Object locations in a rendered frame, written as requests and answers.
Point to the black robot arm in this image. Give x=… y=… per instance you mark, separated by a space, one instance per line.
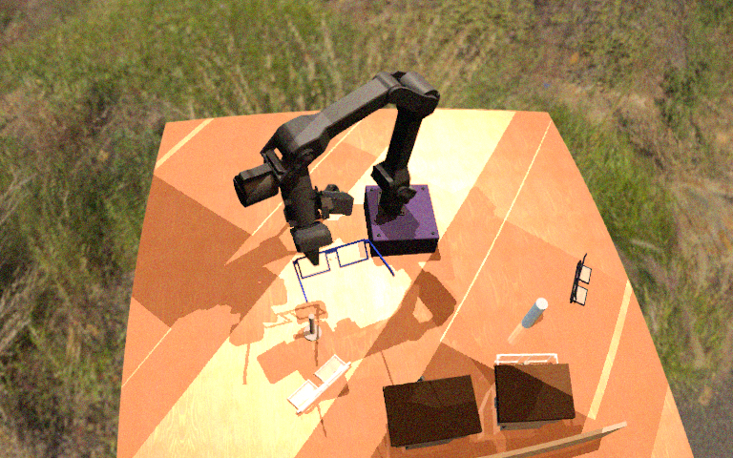
x=305 y=137

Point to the tan flat panel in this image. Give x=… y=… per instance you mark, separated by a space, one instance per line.
x=558 y=444

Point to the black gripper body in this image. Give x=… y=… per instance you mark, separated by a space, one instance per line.
x=300 y=210

